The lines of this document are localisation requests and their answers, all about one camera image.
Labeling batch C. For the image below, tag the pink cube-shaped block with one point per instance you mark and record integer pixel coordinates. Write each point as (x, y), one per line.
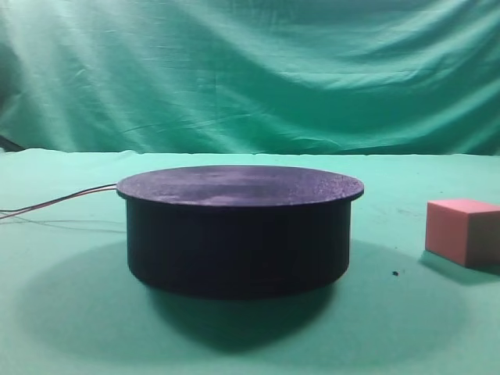
(463, 231)

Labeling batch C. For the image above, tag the black round turntable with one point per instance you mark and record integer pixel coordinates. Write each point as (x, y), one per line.
(238, 231)

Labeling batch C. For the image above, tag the green backdrop cloth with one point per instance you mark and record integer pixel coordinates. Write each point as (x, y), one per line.
(278, 77)

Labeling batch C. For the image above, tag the green table cloth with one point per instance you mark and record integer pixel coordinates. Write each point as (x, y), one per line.
(70, 306)

